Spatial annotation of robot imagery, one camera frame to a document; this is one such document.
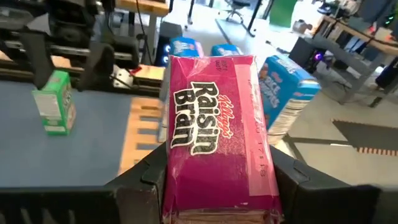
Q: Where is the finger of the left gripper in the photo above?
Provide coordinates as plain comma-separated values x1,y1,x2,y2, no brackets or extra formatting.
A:
77,42,116,93
18,30,55,90

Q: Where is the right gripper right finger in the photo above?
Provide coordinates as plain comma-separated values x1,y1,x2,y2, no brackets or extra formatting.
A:
271,146,324,224

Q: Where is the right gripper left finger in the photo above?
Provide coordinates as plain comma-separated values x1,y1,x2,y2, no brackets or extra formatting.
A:
116,143,169,224

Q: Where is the green Apple Jacks cereal box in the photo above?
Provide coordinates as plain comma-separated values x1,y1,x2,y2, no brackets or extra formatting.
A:
32,70,77,136

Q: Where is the blue Rice Krispies cereal box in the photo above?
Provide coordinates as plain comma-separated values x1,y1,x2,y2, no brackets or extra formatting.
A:
257,55,322,146
211,43,245,57
169,36,205,58

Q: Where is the magenta Raisin Bran cereal box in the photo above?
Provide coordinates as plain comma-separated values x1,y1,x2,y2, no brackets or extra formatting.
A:
161,54,284,224

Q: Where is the slatted wooden shelf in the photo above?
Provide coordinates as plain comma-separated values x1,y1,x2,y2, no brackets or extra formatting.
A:
117,96,170,177

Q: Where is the desk with grey metal legs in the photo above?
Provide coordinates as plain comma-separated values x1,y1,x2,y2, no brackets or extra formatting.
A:
115,0,171,66

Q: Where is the black computer with blue light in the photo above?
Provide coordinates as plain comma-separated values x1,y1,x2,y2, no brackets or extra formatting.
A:
154,21,183,67

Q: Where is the black striped-edge floor mat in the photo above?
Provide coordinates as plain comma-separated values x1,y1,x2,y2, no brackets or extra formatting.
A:
331,119,398,157

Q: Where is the black computer with purple light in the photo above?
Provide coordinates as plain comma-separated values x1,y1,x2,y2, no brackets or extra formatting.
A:
288,36,328,75

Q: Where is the black office chair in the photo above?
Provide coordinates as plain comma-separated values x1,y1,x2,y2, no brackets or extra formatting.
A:
224,0,253,25

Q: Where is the green bin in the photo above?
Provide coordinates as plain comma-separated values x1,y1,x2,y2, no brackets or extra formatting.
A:
268,0,299,28

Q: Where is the white metal bracket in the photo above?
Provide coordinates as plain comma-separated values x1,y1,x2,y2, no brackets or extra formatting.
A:
111,64,135,90

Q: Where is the wooden desk with grey frame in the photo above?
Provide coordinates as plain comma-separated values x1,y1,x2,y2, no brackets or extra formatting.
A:
307,14,398,105

